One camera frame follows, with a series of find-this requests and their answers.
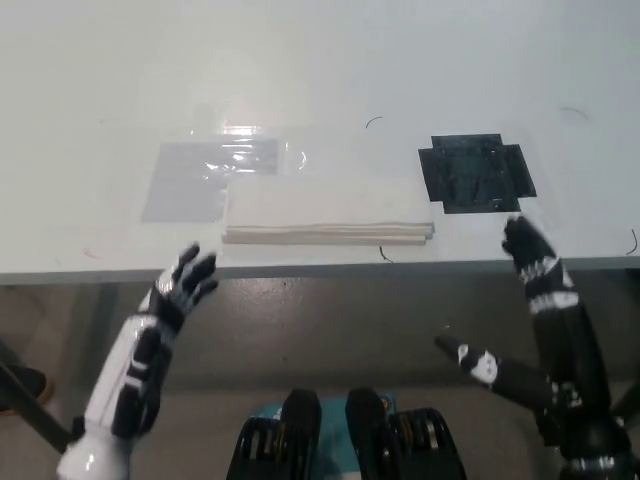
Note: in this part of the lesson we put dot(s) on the white napkin stack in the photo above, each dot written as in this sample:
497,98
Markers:
325,207

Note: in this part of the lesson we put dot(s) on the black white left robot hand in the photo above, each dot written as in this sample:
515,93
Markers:
142,365

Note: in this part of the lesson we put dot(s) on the black shoe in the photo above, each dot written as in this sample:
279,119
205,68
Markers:
27,382

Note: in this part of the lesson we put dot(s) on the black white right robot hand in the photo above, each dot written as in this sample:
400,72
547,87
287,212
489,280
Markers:
570,360

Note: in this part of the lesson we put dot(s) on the grey table leg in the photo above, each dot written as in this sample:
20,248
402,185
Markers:
100,315
631,325

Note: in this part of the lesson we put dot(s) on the dark slanted bar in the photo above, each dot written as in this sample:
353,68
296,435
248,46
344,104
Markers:
37,412

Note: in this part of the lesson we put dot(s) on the clear plastic sleeve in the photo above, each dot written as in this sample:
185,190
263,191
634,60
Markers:
240,150

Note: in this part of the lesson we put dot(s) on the black cross-shaped patch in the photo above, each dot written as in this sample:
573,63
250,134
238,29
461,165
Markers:
475,172

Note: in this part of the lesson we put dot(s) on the black teal robot torso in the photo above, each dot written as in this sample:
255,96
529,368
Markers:
350,440

